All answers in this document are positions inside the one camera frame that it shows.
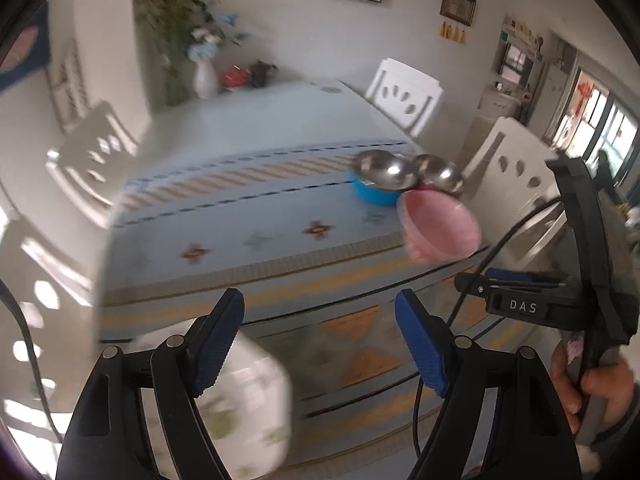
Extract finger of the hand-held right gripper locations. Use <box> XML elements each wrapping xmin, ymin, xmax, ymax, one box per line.
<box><xmin>455</xmin><ymin>269</ymin><xmax>567</xmax><ymax>301</ymax></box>

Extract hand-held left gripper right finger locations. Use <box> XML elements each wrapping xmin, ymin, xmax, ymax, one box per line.
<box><xmin>394</xmin><ymin>289</ymin><xmax>583</xmax><ymax>480</ymax></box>

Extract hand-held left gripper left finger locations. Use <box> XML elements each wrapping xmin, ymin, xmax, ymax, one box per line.
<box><xmin>55</xmin><ymin>287</ymin><xmax>246</xmax><ymax>480</ymax></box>

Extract square plate green flower print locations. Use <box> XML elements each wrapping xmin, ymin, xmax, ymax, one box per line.
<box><xmin>130</xmin><ymin>322</ymin><xmax>293</xmax><ymax>480</ymax></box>

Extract pink bowl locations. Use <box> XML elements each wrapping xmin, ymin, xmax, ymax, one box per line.
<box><xmin>396</xmin><ymin>190</ymin><xmax>483</xmax><ymax>263</ymax></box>

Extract blue bowl steel inside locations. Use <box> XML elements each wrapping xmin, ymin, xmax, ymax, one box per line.
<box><xmin>350</xmin><ymin>150</ymin><xmax>419</xmax><ymax>207</ymax></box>

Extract person's right forearm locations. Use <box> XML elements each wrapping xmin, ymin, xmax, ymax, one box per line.
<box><xmin>575</xmin><ymin>385</ymin><xmax>640</xmax><ymax>472</ymax></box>

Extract person's right hand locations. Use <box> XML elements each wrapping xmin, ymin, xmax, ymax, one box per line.
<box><xmin>550</xmin><ymin>342</ymin><xmax>636</xmax><ymax>435</ymax></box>

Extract white dining chair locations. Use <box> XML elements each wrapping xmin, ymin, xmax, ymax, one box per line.
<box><xmin>0</xmin><ymin>210</ymin><xmax>103</xmax><ymax>461</ymax></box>
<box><xmin>462</xmin><ymin>116</ymin><xmax>570</xmax><ymax>271</ymax></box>
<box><xmin>365</xmin><ymin>58</ymin><xmax>445</xmax><ymax>137</ymax></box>
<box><xmin>46</xmin><ymin>101</ymin><xmax>142</xmax><ymax>227</ymax></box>

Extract patterned woven tablecloth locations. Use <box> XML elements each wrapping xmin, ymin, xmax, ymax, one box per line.
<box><xmin>97</xmin><ymin>142</ymin><xmax>506</xmax><ymax>466</ymax></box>

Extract steel bowl red outside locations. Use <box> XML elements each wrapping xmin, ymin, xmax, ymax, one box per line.
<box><xmin>412</xmin><ymin>154</ymin><xmax>467</xmax><ymax>197</ymax></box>

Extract glass door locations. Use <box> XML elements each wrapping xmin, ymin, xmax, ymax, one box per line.
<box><xmin>547</xmin><ymin>55</ymin><xmax>640</xmax><ymax>181</ymax></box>

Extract white shelf unit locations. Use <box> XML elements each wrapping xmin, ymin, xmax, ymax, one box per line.
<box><xmin>480</xmin><ymin>15</ymin><xmax>548</xmax><ymax>121</ymax></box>

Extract yellow hanging tassels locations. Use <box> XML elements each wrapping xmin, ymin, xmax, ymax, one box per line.
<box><xmin>439</xmin><ymin>21</ymin><xmax>466</xmax><ymax>44</ymax></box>

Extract white ribbed vase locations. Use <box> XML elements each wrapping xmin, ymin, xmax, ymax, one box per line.
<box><xmin>192</xmin><ymin>60</ymin><xmax>221</xmax><ymax>100</ymax></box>

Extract red teacup on saucer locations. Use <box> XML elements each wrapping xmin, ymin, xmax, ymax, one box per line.
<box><xmin>221</xmin><ymin>66</ymin><xmax>251</xmax><ymax>89</ymax></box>

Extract glass vase green stems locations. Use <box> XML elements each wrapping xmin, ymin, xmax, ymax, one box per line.
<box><xmin>132</xmin><ymin>0</ymin><xmax>201</xmax><ymax>107</ymax></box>

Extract dark brown teapot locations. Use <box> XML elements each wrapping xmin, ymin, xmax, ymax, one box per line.
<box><xmin>248</xmin><ymin>60</ymin><xmax>278</xmax><ymax>89</ymax></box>

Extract blue and white flowers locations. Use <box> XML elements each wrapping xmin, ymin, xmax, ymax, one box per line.
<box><xmin>187</xmin><ymin>10</ymin><xmax>249</xmax><ymax>62</ymax></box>

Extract black cable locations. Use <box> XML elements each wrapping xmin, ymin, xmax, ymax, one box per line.
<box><xmin>413</xmin><ymin>196</ymin><xmax>568</xmax><ymax>461</ymax></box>
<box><xmin>0</xmin><ymin>280</ymin><xmax>57</xmax><ymax>433</ymax></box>

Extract small framed wall picture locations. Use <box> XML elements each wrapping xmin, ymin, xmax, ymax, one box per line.
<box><xmin>440</xmin><ymin>0</ymin><xmax>477</xmax><ymax>26</ymax></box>

